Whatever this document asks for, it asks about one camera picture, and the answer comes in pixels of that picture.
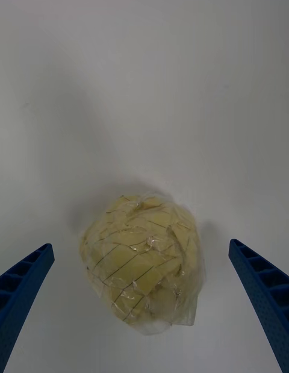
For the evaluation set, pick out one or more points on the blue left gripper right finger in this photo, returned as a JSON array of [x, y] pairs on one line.
[[265, 297]]

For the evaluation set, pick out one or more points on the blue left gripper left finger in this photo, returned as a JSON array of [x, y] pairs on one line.
[[21, 291]]

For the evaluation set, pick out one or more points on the clear bag of yellow pieces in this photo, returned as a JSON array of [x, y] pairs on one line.
[[141, 258]]

